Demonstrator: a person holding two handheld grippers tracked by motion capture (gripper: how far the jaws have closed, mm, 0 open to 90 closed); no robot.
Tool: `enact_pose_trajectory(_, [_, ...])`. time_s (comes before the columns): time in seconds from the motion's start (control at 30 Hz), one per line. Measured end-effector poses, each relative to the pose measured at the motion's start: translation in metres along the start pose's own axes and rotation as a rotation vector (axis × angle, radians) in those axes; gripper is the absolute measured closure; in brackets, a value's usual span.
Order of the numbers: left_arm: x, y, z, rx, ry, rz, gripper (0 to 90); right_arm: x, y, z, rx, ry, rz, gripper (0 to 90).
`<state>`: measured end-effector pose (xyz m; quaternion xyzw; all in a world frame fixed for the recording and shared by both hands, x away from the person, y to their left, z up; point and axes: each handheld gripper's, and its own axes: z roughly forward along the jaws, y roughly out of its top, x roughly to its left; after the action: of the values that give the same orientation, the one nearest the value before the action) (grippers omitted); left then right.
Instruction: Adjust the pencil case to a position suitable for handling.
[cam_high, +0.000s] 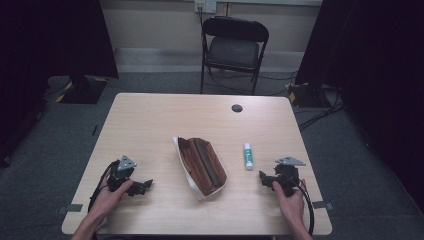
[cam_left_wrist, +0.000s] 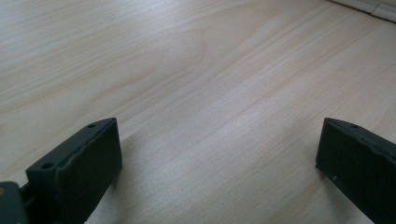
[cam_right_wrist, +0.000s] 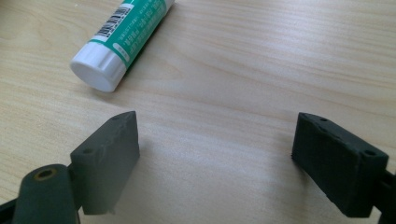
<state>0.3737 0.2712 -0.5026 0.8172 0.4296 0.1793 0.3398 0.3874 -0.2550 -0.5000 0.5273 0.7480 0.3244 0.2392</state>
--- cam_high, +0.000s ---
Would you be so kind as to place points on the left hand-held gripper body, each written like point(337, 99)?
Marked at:
point(120, 171)

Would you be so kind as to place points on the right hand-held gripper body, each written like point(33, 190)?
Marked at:
point(287, 176)

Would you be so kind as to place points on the white green glue stick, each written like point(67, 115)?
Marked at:
point(248, 156)

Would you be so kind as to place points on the brown pencil case white rim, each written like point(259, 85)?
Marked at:
point(202, 166)

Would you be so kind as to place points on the person's left hand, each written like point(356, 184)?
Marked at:
point(108, 198)

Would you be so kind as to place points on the person's right hand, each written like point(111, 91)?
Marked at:
point(290, 206)

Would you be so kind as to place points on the grey tape strip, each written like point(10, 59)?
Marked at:
point(322, 205)
point(70, 208)

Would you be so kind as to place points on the dark round table grommet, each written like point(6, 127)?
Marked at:
point(237, 108)

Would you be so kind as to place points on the black box yellow tape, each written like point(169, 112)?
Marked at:
point(308, 95)

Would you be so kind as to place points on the black stand base yellow tape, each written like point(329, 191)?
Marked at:
point(81, 90)

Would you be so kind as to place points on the black folding chair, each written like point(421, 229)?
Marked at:
point(233, 50)

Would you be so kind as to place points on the black curtain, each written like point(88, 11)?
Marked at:
point(376, 83)
point(40, 60)

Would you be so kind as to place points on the white wall socket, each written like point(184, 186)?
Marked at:
point(205, 6)

